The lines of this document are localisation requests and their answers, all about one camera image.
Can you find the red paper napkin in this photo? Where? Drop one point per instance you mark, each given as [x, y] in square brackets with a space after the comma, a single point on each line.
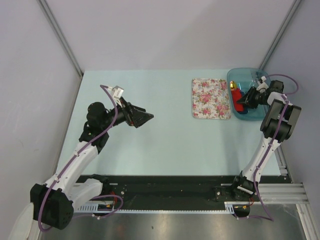
[234, 95]

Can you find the floral tray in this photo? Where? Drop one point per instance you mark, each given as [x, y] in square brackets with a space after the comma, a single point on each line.
[210, 99]

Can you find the teal plastic bin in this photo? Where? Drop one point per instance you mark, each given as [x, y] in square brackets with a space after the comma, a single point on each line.
[245, 78]

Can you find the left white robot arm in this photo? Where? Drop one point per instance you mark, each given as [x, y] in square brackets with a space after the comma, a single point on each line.
[56, 200]

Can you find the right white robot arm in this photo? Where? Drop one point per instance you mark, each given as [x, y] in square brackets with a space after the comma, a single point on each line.
[276, 127]

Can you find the blue napkin roll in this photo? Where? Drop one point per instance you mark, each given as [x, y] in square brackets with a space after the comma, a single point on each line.
[239, 107]

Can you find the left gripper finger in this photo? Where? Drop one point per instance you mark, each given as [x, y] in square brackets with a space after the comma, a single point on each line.
[140, 118]
[135, 110]

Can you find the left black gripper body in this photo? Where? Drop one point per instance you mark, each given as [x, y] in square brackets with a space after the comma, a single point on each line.
[123, 112]

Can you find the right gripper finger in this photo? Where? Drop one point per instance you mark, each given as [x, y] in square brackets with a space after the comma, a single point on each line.
[249, 96]
[249, 104]

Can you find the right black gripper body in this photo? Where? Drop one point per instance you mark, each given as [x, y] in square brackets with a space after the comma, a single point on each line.
[258, 97]

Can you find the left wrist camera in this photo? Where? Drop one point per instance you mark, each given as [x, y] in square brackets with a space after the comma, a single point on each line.
[116, 92]

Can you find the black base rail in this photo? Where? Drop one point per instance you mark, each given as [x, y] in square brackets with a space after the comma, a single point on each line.
[168, 193]

